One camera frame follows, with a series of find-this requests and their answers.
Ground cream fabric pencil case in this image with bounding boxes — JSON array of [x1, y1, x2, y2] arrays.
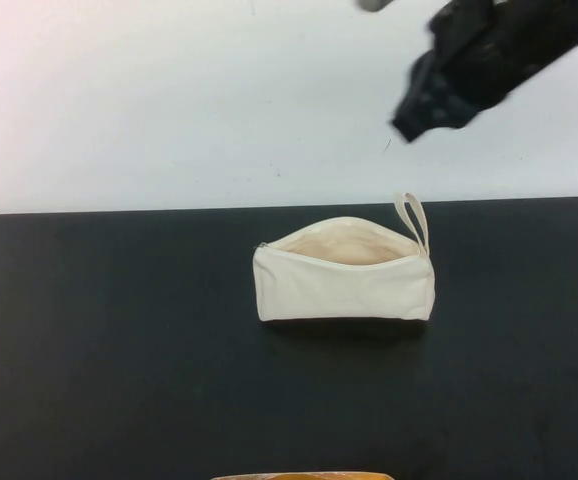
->
[[252, 192, 436, 332]]

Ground yellow-brown box edge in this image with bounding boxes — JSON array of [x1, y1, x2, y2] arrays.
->
[[210, 470, 391, 480]]

